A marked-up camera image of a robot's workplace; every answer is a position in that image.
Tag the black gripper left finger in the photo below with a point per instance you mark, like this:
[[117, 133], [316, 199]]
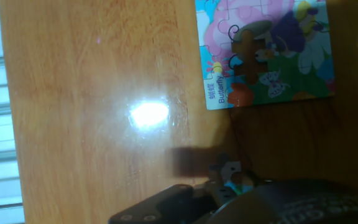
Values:
[[154, 205]]

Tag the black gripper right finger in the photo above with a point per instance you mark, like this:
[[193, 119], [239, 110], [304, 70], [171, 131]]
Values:
[[227, 194]]

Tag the teal puzzle piece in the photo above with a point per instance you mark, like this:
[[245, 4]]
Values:
[[228, 169]]

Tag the butterfly jigsaw puzzle unframed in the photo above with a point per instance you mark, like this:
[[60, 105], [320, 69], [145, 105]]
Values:
[[291, 77]]

